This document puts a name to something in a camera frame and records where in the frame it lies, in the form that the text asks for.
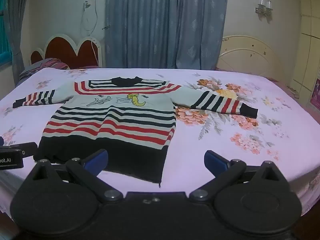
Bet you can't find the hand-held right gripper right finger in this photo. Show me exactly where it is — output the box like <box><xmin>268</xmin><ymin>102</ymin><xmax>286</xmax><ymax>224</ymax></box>
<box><xmin>189</xmin><ymin>150</ymin><xmax>288</xmax><ymax>203</ymax></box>

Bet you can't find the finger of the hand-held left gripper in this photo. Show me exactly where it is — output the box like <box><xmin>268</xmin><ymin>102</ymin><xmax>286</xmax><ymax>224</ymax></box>
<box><xmin>0</xmin><ymin>141</ymin><xmax>38</xmax><ymax>158</ymax></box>

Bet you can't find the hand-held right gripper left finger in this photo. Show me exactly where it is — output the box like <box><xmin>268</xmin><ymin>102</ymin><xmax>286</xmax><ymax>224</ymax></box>
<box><xmin>30</xmin><ymin>149</ymin><xmax>124</xmax><ymax>202</ymax></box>

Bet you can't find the striped knit sweater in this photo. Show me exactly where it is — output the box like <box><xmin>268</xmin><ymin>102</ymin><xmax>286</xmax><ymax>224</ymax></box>
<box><xmin>12</xmin><ymin>76</ymin><xmax>258</xmax><ymax>188</ymax></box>

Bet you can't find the pink floral bed sheet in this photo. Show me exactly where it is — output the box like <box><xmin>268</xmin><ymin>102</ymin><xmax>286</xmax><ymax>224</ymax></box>
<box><xmin>0</xmin><ymin>67</ymin><xmax>320</xmax><ymax>217</ymax></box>

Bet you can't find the pink pillow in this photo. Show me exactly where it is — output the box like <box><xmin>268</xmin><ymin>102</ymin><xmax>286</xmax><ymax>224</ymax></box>
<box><xmin>16</xmin><ymin>57</ymin><xmax>71</xmax><ymax>83</ymax></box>

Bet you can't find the red scalloped headboard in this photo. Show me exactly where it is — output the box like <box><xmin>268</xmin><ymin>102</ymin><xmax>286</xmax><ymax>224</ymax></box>
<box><xmin>29</xmin><ymin>33</ymin><xmax>106</xmax><ymax>69</ymax></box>

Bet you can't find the cream arched headboard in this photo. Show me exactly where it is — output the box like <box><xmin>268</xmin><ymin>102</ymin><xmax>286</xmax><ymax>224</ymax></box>
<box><xmin>216</xmin><ymin>35</ymin><xmax>286</xmax><ymax>79</ymax></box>

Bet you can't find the pink wardrobe poster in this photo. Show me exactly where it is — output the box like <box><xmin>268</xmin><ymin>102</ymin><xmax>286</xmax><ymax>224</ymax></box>
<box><xmin>309</xmin><ymin>77</ymin><xmax>320</xmax><ymax>108</ymax></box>

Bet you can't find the grey side curtain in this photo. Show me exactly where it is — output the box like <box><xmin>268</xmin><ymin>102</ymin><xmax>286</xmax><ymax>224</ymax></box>
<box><xmin>2</xmin><ymin>0</ymin><xmax>33</xmax><ymax>72</ymax></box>

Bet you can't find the blue curtain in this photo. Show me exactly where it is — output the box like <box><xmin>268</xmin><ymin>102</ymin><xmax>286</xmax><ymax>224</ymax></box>
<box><xmin>104</xmin><ymin>0</ymin><xmax>229</xmax><ymax>70</ymax></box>

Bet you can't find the cream wardrobe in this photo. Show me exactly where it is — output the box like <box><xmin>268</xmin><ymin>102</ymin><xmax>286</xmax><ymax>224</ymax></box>
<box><xmin>290</xmin><ymin>0</ymin><xmax>320</xmax><ymax>105</ymax></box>

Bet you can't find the white hanging cable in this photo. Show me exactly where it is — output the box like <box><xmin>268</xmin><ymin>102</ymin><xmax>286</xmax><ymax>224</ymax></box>
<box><xmin>80</xmin><ymin>1</ymin><xmax>100</xmax><ymax>67</ymax></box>

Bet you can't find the glass wall lamp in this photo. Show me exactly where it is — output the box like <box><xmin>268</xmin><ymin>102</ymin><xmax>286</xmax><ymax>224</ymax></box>
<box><xmin>255</xmin><ymin>0</ymin><xmax>273</xmax><ymax>15</ymax></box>

